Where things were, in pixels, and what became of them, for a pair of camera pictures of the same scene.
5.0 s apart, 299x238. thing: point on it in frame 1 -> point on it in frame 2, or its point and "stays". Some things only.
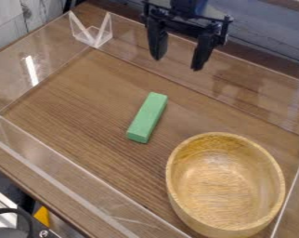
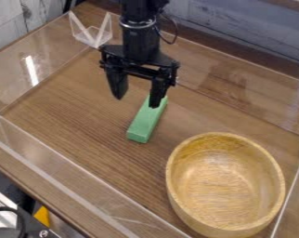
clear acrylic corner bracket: [93, 36] stays
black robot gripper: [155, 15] -> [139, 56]
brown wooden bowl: [226, 185] stays
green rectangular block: [148, 118] stays
